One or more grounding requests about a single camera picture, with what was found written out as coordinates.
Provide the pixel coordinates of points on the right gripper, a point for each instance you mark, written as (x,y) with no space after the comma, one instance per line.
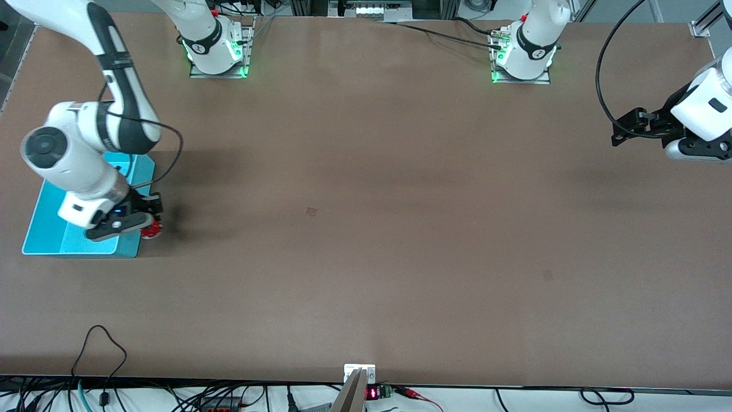
(137,201)

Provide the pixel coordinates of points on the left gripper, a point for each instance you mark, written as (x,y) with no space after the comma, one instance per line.
(665,121)

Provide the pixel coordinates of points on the red beetle toy car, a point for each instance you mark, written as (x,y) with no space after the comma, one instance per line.
(152,230)

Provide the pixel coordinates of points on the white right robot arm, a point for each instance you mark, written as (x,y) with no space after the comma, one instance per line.
(80,171)

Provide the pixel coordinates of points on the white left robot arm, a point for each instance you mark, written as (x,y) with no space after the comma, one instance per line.
(534,48)

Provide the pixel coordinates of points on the blue storage box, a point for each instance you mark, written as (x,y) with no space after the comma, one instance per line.
(51,234)

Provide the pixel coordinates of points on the orange black power strip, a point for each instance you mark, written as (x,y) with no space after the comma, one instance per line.
(220,403)

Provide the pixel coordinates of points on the red display electronics module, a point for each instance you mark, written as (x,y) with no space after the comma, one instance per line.
(378,392)

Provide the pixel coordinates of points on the aluminium frame bracket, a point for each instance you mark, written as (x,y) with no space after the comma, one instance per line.
(704,26)

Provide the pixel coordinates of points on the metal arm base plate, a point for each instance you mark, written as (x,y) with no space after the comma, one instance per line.
(496,79)
(247,46)

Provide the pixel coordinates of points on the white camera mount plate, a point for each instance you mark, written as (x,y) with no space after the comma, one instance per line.
(350,371)

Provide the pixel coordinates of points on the grey camera mount bar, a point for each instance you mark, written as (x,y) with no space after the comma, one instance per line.
(351,395)

